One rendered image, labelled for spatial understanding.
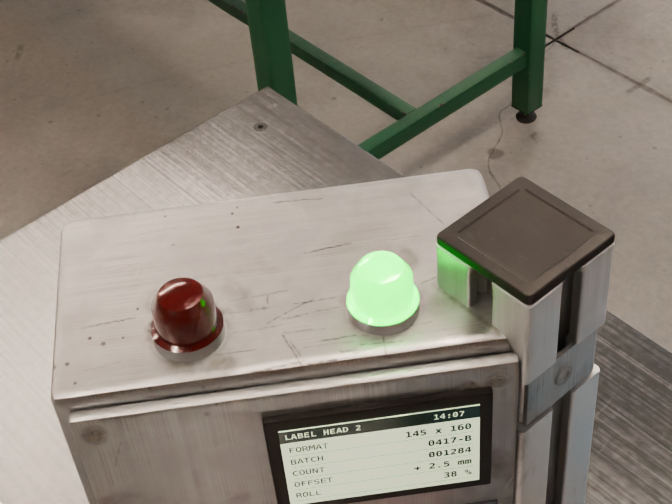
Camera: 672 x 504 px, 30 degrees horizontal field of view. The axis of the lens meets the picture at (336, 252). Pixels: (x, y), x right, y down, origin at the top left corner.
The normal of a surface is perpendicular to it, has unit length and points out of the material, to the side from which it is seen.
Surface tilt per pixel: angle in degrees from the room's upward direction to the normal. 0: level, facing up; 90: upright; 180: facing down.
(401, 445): 90
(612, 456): 0
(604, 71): 0
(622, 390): 0
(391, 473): 90
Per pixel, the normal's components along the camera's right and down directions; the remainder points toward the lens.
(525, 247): -0.07, -0.71
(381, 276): -0.07, -0.52
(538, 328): 0.66, 0.49
